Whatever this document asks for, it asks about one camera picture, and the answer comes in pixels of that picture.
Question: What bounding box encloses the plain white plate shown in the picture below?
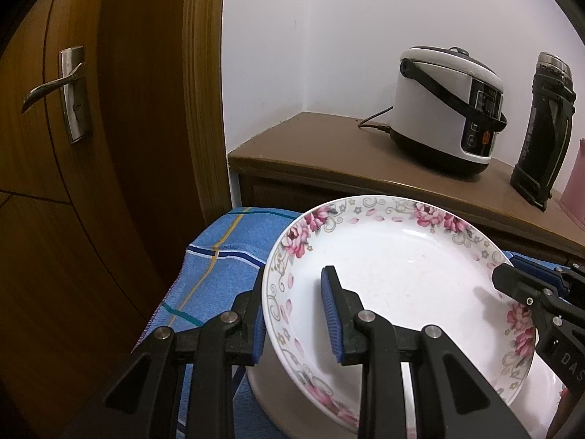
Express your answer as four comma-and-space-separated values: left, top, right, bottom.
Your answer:
247, 349, 562, 438

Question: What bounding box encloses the pink floral deep plate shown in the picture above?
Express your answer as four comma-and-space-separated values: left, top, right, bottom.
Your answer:
262, 195, 535, 434

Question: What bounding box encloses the person's right hand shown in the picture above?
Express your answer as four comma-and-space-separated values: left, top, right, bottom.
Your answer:
546, 390, 585, 439

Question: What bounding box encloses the pink electric kettle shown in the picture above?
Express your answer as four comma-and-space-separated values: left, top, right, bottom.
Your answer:
559, 139, 585, 230

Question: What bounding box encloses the black thermos flask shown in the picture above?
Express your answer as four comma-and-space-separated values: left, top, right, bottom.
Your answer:
511, 52, 576, 211

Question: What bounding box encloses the blue checked tablecloth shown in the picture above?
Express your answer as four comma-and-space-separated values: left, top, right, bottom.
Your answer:
141, 207, 565, 438

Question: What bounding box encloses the white rice cooker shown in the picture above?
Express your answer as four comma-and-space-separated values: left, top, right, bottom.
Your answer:
390, 46, 507, 179

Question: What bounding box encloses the brown wooden cabinet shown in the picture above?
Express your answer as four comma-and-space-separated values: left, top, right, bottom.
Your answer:
228, 112, 584, 264

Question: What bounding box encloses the wooden door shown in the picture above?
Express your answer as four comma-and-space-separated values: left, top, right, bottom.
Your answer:
1, 0, 231, 438

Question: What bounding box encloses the black cooker cable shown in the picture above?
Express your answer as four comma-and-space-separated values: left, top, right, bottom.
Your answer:
357, 105, 396, 135

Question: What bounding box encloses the metal door handle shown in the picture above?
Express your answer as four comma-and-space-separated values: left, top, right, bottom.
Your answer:
21, 46, 92, 144

